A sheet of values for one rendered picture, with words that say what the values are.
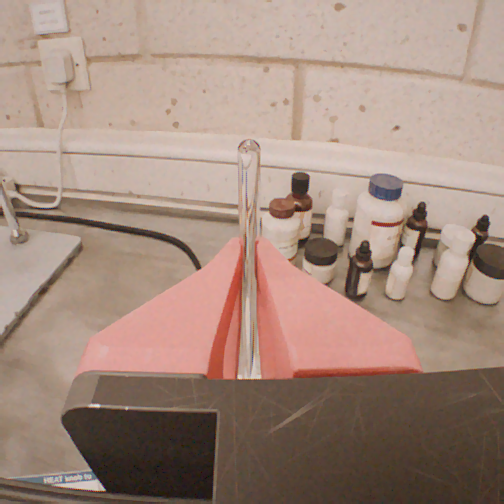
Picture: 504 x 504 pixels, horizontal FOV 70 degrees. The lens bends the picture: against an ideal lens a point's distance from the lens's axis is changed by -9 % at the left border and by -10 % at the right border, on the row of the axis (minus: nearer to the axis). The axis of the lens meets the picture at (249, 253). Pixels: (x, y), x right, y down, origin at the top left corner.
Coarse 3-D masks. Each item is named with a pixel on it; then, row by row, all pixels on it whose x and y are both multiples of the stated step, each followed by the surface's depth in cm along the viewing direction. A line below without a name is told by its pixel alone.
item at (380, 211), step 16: (384, 176) 48; (368, 192) 49; (384, 192) 46; (400, 192) 46; (368, 208) 47; (384, 208) 46; (400, 208) 46; (368, 224) 48; (384, 224) 47; (400, 224) 48; (352, 240) 52; (368, 240) 49; (384, 240) 48; (384, 256) 50
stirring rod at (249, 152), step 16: (240, 144) 10; (256, 144) 10; (240, 160) 10; (256, 160) 10; (240, 176) 10; (256, 176) 10; (240, 192) 11; (256, 192) 10; (240, 208) 11; (256, 208) 11; (240, 224) 11; (256, 224) 11; (240, 240) 11; (256, 240) 11; (256, 256) 12; (256, 272) 12; (256, 288) 12; (256, 320) 13; (256, 336) 14; (256, 352) 14; (256, 368) 15
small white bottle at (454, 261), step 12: (456, 240) 42; (468, 240) 42; (444, 252) 45; (456, 252) 43; (444, 264) 44; (456, 264) 43; (444, 276) 45; (456, 276) 44; (432, 288) 47; (444, 288) 45; (456, 288) 45
